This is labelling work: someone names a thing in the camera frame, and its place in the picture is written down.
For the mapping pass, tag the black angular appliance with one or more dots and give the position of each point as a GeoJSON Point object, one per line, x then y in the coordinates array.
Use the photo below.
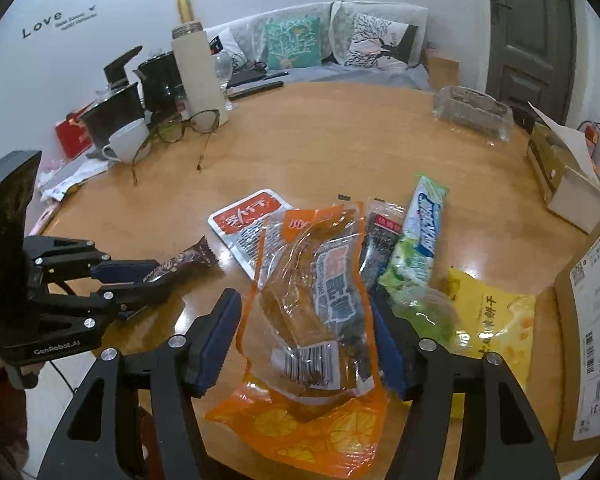
{"type": "Point", "coordinates": [122, 65]}

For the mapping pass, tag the red box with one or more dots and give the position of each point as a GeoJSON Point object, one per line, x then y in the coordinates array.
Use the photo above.
{"type": "Point", "coordinates": [72, 135]}

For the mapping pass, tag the dark seaweed snack packet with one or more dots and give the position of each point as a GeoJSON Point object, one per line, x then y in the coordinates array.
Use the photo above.
{"type": "Point", "coordinates": [380, 245]}

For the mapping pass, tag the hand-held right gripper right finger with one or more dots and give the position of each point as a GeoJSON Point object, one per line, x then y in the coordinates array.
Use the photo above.
{"type": "Point", "coordinates": [387, 345]}

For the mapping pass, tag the wine glass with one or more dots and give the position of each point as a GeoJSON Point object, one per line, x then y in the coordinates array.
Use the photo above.
{"type": "Point", "coordinates": [223, 70]}

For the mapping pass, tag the brown chocolate snack packet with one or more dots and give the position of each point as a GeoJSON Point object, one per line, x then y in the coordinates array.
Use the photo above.
{"type": "Point", "coordinates": [190, 260]}

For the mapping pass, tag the green white candy packet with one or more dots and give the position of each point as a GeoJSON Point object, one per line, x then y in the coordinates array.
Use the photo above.
{"type": "Point", "coordinates": [425, 225]}

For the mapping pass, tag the clear green snack packet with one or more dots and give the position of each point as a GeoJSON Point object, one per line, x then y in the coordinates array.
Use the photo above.
{"type": "Point", "coordinates": [430, 315]}

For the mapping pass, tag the black kettle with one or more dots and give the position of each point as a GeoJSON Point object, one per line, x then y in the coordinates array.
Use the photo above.
{"type": "Point", "coordinates": [160, 80]}

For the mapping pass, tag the white cup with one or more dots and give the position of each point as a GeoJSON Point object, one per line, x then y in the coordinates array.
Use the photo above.
{"type": "Point", "coordinates": [127, 142]}

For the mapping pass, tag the dark grey door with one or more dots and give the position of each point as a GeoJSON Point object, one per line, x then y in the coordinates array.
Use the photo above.
{"type": "Point", "coordinates": [525, 35]}

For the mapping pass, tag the red and white snack packet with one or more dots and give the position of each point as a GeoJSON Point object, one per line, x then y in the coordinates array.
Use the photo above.
{"type": "Point", "coordinates": [240, 225]}

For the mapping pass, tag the grey covered sofa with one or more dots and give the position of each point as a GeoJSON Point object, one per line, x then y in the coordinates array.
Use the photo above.
{"type": "Point", "coordinates": [290, 10]}

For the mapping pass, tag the black flat device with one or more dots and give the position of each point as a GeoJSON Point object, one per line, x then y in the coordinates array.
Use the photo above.
{"type": "Point", "coordinates": [250, 77]}

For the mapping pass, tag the glass ashtray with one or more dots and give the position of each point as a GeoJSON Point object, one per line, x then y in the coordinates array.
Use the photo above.
{"type": "Point", "coordinates": [470, 110]}

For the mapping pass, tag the clear orange snack packet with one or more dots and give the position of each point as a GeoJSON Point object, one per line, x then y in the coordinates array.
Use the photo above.
{"type": "Point", "coordinates": [305, 425]}

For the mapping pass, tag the white thermos bottle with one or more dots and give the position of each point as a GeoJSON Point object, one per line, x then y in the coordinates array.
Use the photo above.
{"type": "Point", "coordinates": [197, 75]}

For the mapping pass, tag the tortoiseshell eyeglasses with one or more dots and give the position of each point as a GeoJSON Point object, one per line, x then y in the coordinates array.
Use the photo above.
{"type": "Point", "coordinates": [205, 121]}

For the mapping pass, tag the white tree print cushion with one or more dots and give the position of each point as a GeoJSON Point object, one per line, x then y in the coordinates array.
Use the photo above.
{"type": "Point", "coordinates": [375, 40]}

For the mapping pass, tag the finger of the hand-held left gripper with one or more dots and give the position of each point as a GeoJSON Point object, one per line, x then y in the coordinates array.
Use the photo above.
{"type": "Point", "coordinates": [107, 301]}
{"type": "Point", "coordinates": [125, 270]}

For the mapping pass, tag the teal patterned cushion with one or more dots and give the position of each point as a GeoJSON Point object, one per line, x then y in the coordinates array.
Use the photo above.
{"type": "Point", "coordinates": [292, 42]}

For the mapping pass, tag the labelled cardboard box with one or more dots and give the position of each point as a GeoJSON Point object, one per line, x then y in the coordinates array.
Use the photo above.
{"type": "Point", "coordinates": [590, 310]}

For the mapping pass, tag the yellow snack packet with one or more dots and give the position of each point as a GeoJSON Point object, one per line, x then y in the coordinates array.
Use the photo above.
{"type": "Point", "coordinates": [500, 315]}

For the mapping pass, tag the black red white cushion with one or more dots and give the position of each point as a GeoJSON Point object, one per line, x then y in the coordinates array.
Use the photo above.
{"type": "Point", "coordinates": [220, 42]}

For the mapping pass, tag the pile of white papers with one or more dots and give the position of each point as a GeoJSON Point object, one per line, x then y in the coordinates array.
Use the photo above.
{"type": "Point", "coordinates": [75, 175]}

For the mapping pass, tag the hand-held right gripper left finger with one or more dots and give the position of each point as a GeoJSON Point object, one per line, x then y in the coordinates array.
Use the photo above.
{"type": "Point", "coordinates": [220, 340]}

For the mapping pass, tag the brown tissue box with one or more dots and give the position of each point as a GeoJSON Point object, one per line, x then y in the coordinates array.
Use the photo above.
{"type": "Point", "coordinates": [570, 195]}

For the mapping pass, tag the red fire extinguisher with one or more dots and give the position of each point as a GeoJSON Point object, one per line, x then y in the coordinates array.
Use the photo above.
{"type": "Point", "coordinates": [592, 140]}

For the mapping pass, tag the grey blanket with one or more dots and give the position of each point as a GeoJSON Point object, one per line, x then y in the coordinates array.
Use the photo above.
{"type": "Point", "coordinates": [340, 77]}

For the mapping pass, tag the black wall lettering decal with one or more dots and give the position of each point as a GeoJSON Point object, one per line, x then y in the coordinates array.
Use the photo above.
{"type": "Point", "coordinates": [26, 33]}

